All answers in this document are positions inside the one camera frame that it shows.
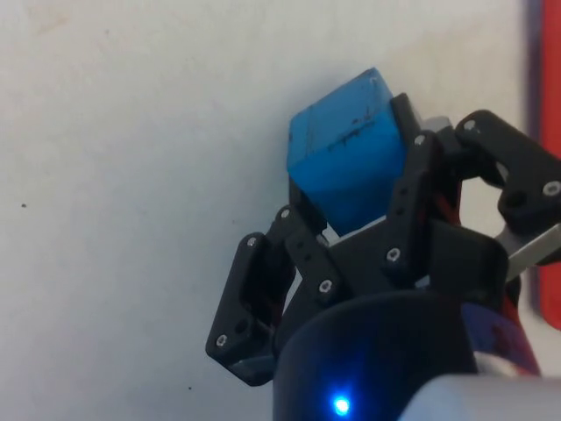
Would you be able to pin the red tray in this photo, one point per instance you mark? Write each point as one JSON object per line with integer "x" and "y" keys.
{"x": 551, "y": 131}

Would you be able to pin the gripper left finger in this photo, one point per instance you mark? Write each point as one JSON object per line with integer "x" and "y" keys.
{"x": 245, "y": 307}

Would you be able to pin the large blue cube block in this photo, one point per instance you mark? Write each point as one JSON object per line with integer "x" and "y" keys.
{"x": 346, "y": 149}

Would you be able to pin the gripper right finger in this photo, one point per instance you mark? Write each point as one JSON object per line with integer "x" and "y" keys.
{"x": 409, "y": 210}

